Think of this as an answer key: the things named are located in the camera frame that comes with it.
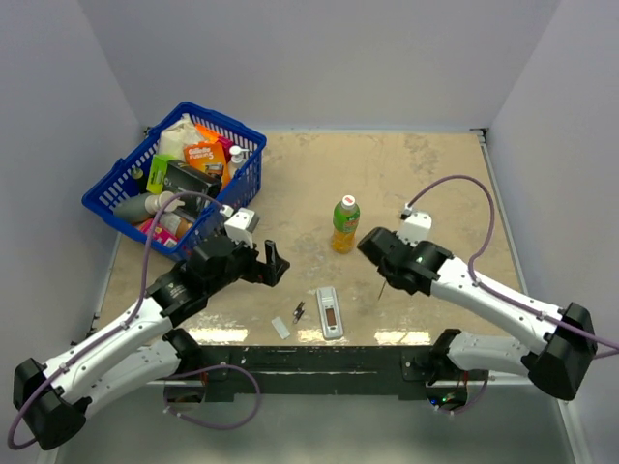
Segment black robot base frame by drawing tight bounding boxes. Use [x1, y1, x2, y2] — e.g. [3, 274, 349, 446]
[143, 327, 487, 405]

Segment clear handle screwdriver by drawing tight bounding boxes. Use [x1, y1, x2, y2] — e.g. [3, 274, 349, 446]
[377, 279, 387, 301]

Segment amber bottle white label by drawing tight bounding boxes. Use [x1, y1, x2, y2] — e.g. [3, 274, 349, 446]
[159, 213, 193, 240]

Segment aluminium table edge rail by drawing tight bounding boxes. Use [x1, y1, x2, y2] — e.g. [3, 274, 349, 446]
[470, 128, 529, 295]

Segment orange razor blade package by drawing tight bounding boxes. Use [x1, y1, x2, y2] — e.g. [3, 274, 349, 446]
[184, 141, 230, 188]

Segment blue plastic basket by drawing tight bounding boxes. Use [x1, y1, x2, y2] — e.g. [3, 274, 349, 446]
[82, 101, 267, 244]

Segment beige cloth bag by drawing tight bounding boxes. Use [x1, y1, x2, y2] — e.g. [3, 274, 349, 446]
[158, 113, 205, 161]

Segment grey bottle beige cap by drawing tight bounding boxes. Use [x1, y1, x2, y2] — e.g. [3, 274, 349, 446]
[112, 191, 173, 225]

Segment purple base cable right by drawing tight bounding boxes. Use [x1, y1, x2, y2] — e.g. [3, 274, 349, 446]
[432, 376, 489, 417]

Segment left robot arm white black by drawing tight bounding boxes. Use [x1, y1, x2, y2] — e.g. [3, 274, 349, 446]
[13, 235, 290, 450]

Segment lime green box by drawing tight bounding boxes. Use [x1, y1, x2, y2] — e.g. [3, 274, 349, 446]
[146, 154, 177, 194]

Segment white remote control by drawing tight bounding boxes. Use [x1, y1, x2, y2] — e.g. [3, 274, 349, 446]
[316, 286, 344, 340]

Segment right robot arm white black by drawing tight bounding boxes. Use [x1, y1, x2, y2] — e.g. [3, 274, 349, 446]
[358, 227, 598, 401]

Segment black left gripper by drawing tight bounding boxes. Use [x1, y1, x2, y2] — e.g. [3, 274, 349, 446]
[206, 232, 288, 296]

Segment white pump bottle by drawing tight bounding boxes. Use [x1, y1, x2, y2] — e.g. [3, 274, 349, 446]
[227, 145, 249, 179]

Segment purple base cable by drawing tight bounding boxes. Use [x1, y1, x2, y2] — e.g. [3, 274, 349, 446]
[162, 362, 263, 430]
[432, 376, 489, 417]

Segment black product box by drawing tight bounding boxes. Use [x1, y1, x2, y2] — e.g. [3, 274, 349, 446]
[163, 159, 222, 219]

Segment pink product box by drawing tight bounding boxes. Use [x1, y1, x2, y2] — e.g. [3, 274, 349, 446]
[136, 218, 178, 248]

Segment white battery compartment cover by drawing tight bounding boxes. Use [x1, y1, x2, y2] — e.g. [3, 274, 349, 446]
[271, 317, 290, 340]

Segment orange juice bottle green label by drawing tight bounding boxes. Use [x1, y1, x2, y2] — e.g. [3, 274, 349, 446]
[331, 194, 361, 254]

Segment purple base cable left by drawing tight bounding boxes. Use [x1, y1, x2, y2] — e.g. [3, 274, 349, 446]
[162, 362, 263, 430]

